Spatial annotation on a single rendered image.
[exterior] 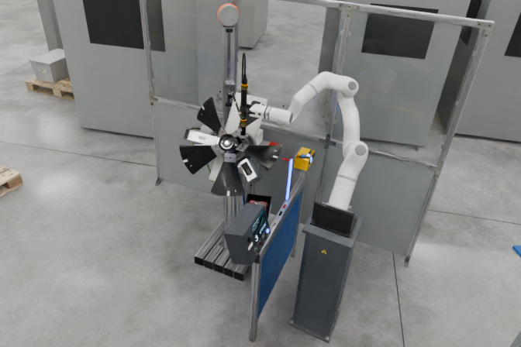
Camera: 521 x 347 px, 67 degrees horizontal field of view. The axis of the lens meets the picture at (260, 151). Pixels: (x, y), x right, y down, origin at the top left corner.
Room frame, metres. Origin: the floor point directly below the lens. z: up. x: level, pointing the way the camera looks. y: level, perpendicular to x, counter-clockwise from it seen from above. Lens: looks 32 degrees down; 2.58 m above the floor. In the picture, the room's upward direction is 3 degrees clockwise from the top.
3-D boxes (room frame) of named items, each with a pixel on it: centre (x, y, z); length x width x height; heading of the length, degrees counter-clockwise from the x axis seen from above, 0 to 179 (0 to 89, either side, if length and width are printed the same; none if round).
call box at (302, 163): (2.42, -0.32, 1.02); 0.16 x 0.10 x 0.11; 159
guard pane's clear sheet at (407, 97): (2.95, -0.14, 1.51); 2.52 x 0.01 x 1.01; 69
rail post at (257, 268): (1.65, -0.02, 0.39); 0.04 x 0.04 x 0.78; 69
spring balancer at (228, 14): (2.98, 0.29, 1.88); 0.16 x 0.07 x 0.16; 104
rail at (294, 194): (2.05, -0.18, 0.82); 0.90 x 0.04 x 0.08; 159
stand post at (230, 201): (2.42, 0.21, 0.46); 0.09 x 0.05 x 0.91; 69
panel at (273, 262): (2.05, -0.18, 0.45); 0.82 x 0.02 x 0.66; 159
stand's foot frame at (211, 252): (2.51, 0.18, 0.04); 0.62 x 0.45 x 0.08; 159
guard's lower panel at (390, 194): (2.95, -0.14, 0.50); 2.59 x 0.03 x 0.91; 69
